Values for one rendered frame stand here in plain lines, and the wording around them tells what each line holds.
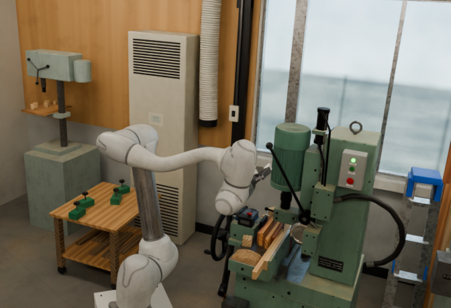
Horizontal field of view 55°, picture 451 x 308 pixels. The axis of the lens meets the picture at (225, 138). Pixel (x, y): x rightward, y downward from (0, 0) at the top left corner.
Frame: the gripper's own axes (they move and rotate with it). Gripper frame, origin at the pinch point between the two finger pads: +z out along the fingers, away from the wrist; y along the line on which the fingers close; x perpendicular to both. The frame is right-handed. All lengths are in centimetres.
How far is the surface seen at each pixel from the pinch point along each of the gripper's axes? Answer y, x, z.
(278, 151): 4.6, 2.5, 16.7
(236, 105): -64, 34, 139
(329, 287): 0, -65, 7
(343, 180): 30.2, -18.8, 6.9
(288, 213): -7.8, -28.5, 20.3
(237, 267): -30.1, -36.7, -9.0
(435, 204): 46, -74, 92
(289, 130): 14.2, 9.8, 17.7
